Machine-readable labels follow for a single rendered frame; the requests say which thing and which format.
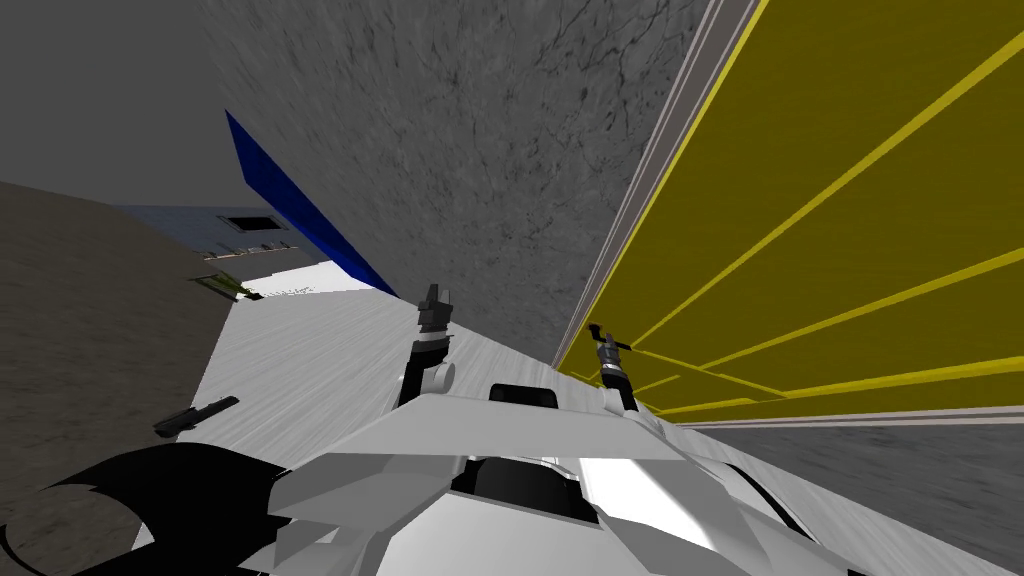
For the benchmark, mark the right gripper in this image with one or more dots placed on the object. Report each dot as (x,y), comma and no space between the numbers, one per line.
(612,350)

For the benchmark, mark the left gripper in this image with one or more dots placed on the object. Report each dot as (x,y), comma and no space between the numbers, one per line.
(434,318)

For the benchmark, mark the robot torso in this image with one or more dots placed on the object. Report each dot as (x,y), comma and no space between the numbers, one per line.
(496,520)

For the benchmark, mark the grey wall shelf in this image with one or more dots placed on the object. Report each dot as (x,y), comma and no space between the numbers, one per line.
(248,252)

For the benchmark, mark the blue flat panel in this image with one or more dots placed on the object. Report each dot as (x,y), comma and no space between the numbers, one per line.
(292,204)

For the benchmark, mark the black bar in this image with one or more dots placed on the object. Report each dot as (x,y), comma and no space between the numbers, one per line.
(196,415)

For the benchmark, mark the dark window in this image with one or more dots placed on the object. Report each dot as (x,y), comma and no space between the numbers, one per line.
(254,223)

